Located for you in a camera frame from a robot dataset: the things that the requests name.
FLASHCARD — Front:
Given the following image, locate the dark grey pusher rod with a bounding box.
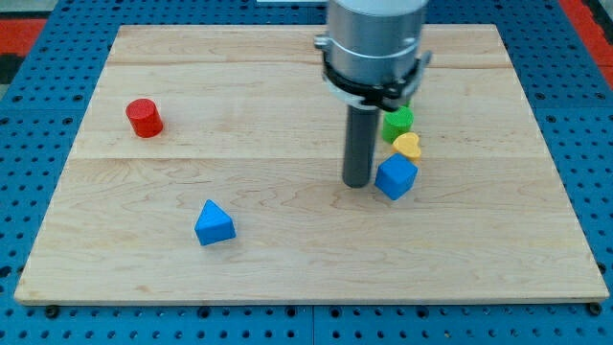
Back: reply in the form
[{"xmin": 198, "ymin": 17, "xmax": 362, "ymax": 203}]
[{"xmin": 342, "ymin": 105, "xmax": 380, "ymax": 188}]

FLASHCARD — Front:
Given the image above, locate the green cylinder block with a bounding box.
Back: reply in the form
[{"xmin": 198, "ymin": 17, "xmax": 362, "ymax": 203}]
[{"xmin": 381, "ymin": 106, "xmax": 414, "ymax": 144}]

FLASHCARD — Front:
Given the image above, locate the blue cube block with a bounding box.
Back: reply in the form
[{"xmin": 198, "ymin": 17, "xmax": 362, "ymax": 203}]
[{"xmin": 375, "ymin": 153, "xmax": 419, "ymax": 200}]

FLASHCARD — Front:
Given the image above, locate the red cylinder block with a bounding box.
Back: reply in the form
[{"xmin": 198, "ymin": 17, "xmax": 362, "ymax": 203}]
[{"xmin": 125, "ymin": 99, "xmax": 164, "ymax": 138}]

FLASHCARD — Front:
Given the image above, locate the yellow heart block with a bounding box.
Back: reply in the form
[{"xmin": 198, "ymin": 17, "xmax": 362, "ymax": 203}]
[{"xmin": 392, "ymin": 132, "xmax": 421, "ymax": 161}]

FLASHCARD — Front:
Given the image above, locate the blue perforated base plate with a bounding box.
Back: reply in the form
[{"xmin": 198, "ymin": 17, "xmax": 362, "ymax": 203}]
[{"xmin": 1, "ymin": 0, "xmax": 612, "ymax": 344}]

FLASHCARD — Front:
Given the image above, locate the blue triangle block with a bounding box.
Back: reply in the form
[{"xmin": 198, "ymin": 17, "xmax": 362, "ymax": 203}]
[{"xmin": 194, "ymin": 199, "xmax": 237, "ymax": 246}]

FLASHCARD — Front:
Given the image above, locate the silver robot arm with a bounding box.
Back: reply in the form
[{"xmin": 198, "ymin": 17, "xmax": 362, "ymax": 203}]
[{"xmin": 314, "ymin": 0, "xmax": 431, "ymax": 111}]

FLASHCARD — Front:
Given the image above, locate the wooden board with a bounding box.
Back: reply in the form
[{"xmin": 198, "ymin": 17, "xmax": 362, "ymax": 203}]
[{"xmin": 14, "ymin": 25, "xmax": 609, "ymax": 306}]

